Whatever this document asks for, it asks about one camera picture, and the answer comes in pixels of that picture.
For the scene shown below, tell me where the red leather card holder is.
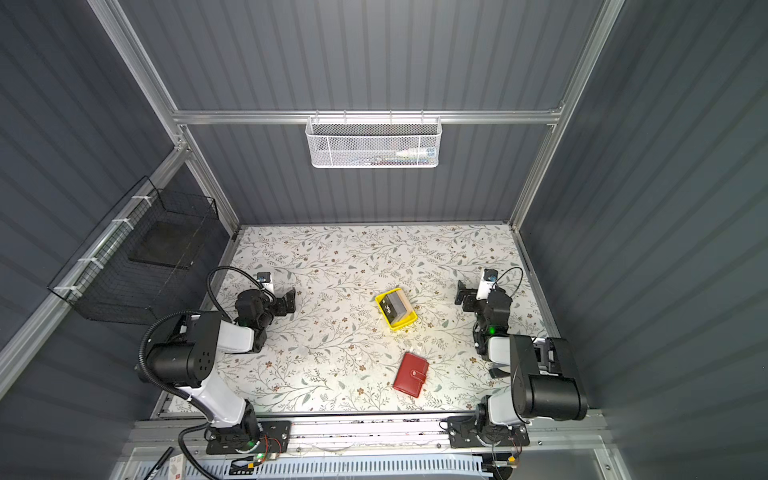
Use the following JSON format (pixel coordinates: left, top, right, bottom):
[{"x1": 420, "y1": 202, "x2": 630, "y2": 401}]
[{"x1": 392, "y1": 352, "x2": 429, "y2": 398}]

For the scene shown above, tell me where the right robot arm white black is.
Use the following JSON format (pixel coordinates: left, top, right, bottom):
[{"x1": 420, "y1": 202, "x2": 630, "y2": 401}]
[{"x1": 448, "y1": 280, "x2": 588, "y2": 448}]

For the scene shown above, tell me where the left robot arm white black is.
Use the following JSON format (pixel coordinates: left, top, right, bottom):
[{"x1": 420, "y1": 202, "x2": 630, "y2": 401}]
[{"x1": 137, "y1": 289, "x2": 296, "y2": 455}]

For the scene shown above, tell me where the yellow plastic card tray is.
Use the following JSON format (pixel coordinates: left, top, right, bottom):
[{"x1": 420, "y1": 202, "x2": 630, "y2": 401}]
[{"x1": 375, "y1": 288, "x2": 418, "y2": 332}]

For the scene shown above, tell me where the stack of credit cards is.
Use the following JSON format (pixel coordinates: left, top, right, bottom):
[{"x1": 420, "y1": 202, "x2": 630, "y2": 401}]
[{"x1": 379, "y1": 290, "x2": 409, "y2": 325}]

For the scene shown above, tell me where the white tube in basket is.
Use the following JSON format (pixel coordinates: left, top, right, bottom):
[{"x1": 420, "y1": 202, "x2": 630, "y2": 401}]
[{"x1": 395, "y1": 147, "x2": 438, "y2": 161}]

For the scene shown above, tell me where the small white red box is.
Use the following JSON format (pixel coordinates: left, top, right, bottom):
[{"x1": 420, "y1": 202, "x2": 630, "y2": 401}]
[{"x1": 167, "y1": 454, "x2": 186, "y2": 480}]

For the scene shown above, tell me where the black pen on ledge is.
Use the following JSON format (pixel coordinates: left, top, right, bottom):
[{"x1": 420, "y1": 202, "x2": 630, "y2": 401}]
[{"x1": 143, "y1": 447, "x2": 174, "y2": 480}]

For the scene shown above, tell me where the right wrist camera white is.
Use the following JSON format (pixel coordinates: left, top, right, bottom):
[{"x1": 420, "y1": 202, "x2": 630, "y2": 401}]
[{"x1": 476, "y1": 268, "x2": 499, "y2": 300}]

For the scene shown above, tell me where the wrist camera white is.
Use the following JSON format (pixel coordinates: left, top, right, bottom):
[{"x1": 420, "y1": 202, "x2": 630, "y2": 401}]
[
  {"x1": 256, "y1": 272, "x2": 274, "y2": 293},
  {"x1": 476, "y1": 268, "x2": 499, "y2": 300}
]

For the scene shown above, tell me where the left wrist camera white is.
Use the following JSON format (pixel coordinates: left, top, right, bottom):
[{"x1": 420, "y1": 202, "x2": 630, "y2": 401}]
[{"x1": 256, "y1": 272, "x2": 274, "y2": 293}]

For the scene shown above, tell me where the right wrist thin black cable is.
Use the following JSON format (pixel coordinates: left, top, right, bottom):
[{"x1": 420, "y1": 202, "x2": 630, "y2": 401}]
[{"x1": 496, "y1": 265, "x2": 526, "y2": 301}]

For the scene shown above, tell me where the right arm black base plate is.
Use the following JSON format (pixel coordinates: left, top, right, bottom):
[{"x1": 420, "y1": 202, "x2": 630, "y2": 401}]
[{"x1": 445, "y1": 415, "x2": 530, "y2": 449}]

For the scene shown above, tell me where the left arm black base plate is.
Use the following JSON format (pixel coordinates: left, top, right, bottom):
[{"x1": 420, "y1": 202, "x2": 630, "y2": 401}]
[{"x1": 204, "y1": 421, "x2": 292, "y2": 455}]

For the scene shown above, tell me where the black wire mesh basket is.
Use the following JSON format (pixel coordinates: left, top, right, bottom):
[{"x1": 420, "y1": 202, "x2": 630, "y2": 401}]
[{"x1": 48, "y1": 184, "x2": 220, "y2": 325}]

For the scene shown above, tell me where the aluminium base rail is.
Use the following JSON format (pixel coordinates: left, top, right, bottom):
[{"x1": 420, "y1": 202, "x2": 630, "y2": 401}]
[{"x1": 122, "y1": 410, "x2": 613, "y2": 457}]

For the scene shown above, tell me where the white wire mesh basket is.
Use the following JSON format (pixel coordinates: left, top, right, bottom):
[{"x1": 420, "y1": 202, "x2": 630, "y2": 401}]
[{"x1": 305, "y1": 119, "x2": 443, "y2": 169}]

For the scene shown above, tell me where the white slotted cable duct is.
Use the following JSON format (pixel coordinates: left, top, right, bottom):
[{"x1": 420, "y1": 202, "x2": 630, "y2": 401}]
[{"x1": 221, "y1": 454, "x2": 492, "y2": 479}]

